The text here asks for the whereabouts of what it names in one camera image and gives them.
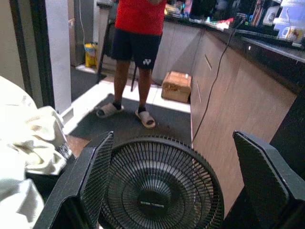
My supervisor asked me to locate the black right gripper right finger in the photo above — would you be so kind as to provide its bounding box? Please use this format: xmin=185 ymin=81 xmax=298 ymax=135
xmin=223 ymin=130 xmax=305 ymax=229

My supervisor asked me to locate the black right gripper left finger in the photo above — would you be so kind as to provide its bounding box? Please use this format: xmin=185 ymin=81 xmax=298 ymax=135
xmin=33 ymin=130 xmax=114 ymax=229

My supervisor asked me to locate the white crumpled cloth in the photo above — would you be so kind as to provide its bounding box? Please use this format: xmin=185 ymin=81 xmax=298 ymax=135
xmin=0 ymin=75 xmax=72 ymax=229

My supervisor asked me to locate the black round floor fan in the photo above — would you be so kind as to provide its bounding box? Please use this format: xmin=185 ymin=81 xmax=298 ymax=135
xmin=99 ymin=135 xmax=225 ymax=229

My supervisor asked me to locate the dark floor mat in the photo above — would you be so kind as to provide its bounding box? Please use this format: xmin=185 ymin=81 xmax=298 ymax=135
xmin=69 ymin=93 xmax=193 ymax=146

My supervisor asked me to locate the wooden counter cabinet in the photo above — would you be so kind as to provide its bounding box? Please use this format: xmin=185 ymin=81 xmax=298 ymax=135
xmin=152 ymin=14 xmax=305 ymax=215

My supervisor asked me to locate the yellow plastic container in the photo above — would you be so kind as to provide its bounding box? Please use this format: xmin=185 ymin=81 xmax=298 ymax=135
xmin=84 ymin=42 xmax=99 ymax=68

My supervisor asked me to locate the brown cardboard box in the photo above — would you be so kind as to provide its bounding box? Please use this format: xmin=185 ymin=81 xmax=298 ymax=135
xmin=161 ymin=71 xmax=193 ymax=104

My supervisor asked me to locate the white pillar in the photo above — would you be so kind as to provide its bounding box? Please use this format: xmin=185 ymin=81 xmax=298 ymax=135
xmin=45 ymin=0 xmax=72 ymax=115

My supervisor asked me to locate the black folding stool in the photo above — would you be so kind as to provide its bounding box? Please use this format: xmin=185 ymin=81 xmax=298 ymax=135
xmin=95 ymin=4 xmax=139 ymax=93

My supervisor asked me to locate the person in red shirt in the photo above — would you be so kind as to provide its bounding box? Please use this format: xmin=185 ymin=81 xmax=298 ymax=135
xmin=95 ymin=0 xmax=167 ymax=129

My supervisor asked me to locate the white printed mug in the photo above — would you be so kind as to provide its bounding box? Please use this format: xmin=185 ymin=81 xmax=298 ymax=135
xmin=281 ymin=25 xmax=304 ymax=41

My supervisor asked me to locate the clear plastic storage box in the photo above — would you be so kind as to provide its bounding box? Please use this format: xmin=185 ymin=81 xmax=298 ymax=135
xmin=273 ymin=0 xmax=305 ymax=31

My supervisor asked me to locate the black power cable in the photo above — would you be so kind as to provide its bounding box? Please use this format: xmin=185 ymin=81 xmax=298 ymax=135
xmin=191 ymin=19 xmax=246 ymax=144

